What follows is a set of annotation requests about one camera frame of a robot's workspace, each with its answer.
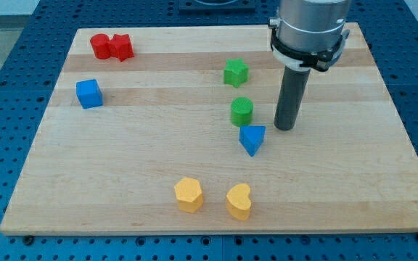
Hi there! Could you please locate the red star block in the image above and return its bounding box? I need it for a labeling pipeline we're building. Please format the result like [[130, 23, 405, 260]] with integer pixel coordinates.
[[107, 34, 134, 62]]

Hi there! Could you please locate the green star block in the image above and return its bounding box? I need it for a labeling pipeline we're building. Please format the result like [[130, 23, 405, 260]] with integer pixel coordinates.
[[224, 58, 249, 88]]

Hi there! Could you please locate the yellow heart block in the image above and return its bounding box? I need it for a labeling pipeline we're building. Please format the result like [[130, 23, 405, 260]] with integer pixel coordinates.
[[226, 183, 252, 220]]

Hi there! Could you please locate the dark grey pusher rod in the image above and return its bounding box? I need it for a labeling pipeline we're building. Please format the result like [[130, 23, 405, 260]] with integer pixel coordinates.
[[274, 67, 310, 131]]

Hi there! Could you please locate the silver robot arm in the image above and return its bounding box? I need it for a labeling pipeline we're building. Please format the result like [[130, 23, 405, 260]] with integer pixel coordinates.
[[277, 0, 351, 52]]

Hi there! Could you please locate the wooden board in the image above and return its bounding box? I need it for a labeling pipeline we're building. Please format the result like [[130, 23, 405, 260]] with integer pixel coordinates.
[[0, 23, 418, 236]]

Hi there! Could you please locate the green cylinder block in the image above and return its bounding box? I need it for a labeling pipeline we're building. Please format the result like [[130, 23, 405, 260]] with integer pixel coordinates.
[[230, 96, 254, 127]]

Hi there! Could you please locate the blue cube block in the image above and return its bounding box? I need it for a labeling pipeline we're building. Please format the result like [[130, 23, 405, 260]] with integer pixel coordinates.
[[75, 79, 103, 109]]

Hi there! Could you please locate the yellow hexagon block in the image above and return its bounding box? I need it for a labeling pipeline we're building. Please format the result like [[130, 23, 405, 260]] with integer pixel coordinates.
[[174, 177, 203, 213]]

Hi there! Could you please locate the red cylinder block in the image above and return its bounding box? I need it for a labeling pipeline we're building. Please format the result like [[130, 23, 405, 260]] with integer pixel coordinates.
[[90, 33, 110, 59]]

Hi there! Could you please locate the black and white clamp ring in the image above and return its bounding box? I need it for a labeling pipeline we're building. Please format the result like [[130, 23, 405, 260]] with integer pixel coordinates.
[[268, 17, 351, 73]]

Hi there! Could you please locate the blue triangle block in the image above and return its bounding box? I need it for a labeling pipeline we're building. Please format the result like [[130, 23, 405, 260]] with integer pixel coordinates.
[[239, 125, 266, 157]]

